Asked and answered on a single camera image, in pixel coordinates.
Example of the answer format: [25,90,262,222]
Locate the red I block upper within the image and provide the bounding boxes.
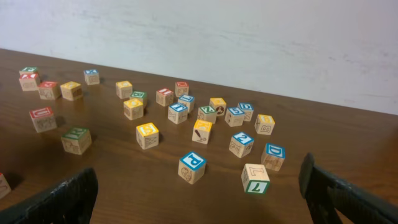
[156,88,174,106]

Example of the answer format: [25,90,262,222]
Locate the yellow O block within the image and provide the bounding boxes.
[209,98,226,116]

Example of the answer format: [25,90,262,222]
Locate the blue d block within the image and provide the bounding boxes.
[261,143,285,172]
[238,103,254,122]

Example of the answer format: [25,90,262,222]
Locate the yellow block top centre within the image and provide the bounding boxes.
[116,81,132,99]

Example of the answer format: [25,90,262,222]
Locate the blue T block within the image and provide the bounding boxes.
[168,103,188,124]

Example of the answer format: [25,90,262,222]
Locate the plain wood 7 block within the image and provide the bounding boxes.
[241,164,271,194]

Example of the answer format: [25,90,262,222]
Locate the red W block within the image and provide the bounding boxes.
[175,82,189,98]

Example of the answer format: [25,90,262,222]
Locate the blue D block upper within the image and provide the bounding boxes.
[238,103,254,122]

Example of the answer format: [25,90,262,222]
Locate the blue P block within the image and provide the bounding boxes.
[178,151,206,184]

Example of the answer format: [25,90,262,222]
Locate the red U block centre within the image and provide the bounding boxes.
[29,107,57,133]

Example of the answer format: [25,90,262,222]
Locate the green F block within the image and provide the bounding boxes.
[19,67,38,75]

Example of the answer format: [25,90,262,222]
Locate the blue D block lower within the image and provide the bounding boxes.
[261,143,285,172]

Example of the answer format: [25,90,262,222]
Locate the green Z block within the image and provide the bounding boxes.
[197,105,217,124]

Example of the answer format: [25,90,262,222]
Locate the green R block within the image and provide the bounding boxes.
[61,127,92,155]

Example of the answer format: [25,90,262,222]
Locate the blue 2 block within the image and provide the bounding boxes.
[228,131,254,158]

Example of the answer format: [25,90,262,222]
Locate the red Y block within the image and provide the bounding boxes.
[19,73,40,91]

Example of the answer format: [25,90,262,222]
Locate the red A block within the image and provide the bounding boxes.
[0,173,11,199]

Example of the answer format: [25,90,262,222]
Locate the yellow block below B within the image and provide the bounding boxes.
[123,99,144,120]

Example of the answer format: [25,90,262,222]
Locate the yellow block beside E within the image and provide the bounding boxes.
[60,81,83,101]

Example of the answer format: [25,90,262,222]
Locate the blue 5 block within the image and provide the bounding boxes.
[224,107,245,127]

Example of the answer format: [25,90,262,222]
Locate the red E block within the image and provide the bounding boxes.
[38,81,61,100]

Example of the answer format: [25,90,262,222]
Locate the blue L block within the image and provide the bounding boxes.
[178,94,195,113]

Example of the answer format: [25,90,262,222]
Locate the green B block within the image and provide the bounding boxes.
[130,91,147,107]

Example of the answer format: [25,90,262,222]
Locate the blue X block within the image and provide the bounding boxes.
[83,69,100,85]

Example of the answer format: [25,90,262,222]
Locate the yellow B block right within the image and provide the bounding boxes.
[254,114,275,135]

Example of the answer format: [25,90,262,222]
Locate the yellow block centre right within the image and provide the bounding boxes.
[136,123,159,150]

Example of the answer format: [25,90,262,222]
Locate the yellow hammer block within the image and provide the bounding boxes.
[192,119,213,144]

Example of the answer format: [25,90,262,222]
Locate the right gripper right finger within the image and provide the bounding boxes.
[298,153,397,224]

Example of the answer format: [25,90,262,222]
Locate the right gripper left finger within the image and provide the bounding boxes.
[1,167,98,224]

